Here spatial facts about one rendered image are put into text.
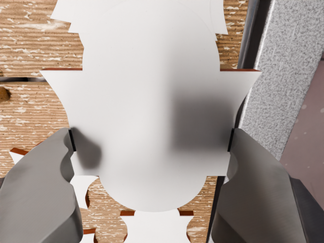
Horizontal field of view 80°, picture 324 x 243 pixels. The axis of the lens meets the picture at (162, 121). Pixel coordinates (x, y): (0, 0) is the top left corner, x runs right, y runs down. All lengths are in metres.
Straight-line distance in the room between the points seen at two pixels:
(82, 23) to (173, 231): 0.34
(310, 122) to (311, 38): 1.37
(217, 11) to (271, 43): 0.11
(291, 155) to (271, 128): 1.42
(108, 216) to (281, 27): 0.38
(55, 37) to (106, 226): 0.32
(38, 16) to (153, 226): 0.34
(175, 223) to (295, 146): 1.42
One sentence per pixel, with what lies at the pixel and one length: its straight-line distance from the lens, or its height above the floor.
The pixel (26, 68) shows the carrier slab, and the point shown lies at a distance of 0.29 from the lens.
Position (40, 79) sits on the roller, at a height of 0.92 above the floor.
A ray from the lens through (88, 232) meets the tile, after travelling 0.42.
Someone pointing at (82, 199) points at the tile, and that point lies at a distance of 0.35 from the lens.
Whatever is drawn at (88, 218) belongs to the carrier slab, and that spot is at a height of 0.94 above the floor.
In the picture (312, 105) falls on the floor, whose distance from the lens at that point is 1.61.
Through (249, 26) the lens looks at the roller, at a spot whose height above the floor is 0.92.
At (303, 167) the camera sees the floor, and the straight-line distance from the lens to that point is 1.88.
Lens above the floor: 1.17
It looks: 64 degrees down
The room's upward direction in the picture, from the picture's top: 179 degrees clockwise
